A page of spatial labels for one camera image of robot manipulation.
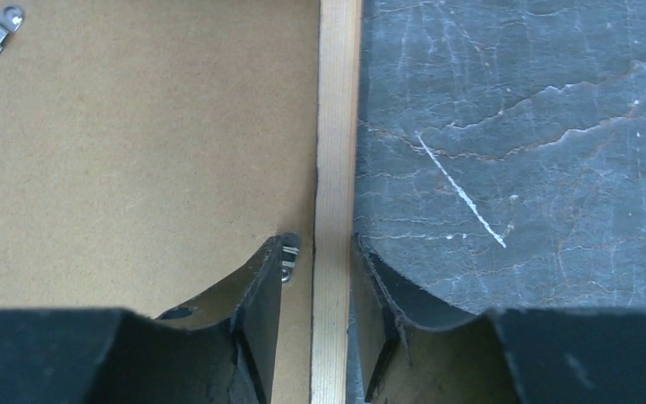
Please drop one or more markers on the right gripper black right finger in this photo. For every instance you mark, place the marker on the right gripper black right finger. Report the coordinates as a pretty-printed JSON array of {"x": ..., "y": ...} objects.
[{"x": 416, "y": 348}]

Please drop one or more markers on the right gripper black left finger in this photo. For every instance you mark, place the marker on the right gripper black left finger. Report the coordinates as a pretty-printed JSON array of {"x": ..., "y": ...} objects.
[{"x": 218, "y": 347}]

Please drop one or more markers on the brown cardboard backing board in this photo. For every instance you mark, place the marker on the brown cardboard backing board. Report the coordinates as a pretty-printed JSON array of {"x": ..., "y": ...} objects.
[{"x": 148, "y": 148}]

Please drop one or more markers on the wooden picture frame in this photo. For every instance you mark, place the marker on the wooden picture frame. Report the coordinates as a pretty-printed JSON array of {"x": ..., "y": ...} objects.
[{"x": 338, "y": 81}]

